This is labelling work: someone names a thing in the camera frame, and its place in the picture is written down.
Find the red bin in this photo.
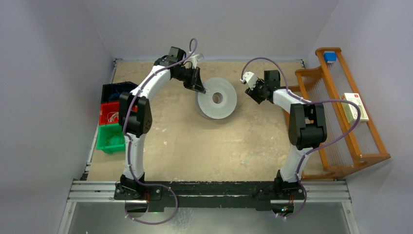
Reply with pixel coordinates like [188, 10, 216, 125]
[98, 101, 119, 125]

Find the blue block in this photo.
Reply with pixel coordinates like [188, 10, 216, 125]
[323, 51, 337, 63]

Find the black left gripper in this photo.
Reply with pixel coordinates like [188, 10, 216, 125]
[173, 67, 205, 94]

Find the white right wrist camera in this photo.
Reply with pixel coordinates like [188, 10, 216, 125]
[240, 72, 259, 90]

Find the white perforated spool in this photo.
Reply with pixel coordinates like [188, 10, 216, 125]
[195, 78, 237, 119]

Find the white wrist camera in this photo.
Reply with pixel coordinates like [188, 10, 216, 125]
[186, 54, 204, 69]
[240, 72, 259, 90]

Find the wooden rack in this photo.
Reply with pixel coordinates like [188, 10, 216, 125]
[283, 47, 391, 181]

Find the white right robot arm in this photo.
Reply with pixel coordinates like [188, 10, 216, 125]
[240, 70, 327, 198]

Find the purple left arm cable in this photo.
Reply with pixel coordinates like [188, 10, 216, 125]
[122, 38, 198, 226]

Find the green bin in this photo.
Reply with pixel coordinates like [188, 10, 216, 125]
[96, 124, 126, 154]

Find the white cardboard box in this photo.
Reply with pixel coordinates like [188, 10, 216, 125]
[341, 93, 370, 124]

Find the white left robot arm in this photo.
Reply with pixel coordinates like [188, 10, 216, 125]
[116, 47, 206, 199]

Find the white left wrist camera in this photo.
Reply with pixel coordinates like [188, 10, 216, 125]
[186, 54, 204, 69]

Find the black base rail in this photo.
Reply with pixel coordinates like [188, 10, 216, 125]
[113, 181, 304, 212]

